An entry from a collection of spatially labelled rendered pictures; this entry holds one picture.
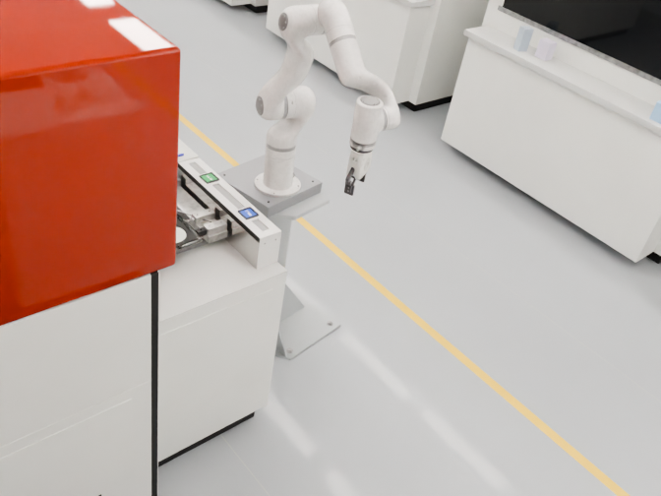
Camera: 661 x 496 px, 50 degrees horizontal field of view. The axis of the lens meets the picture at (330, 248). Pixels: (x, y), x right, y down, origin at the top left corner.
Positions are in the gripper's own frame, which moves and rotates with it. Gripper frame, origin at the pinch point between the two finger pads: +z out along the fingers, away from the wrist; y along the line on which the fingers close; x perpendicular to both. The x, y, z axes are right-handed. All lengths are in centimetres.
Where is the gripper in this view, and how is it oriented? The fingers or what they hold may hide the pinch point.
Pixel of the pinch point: (354, 184)
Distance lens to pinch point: 235.8
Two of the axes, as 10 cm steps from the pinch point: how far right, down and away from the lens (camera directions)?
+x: -8.9, -3.7, 2.6
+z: -1.3, 7.5, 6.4
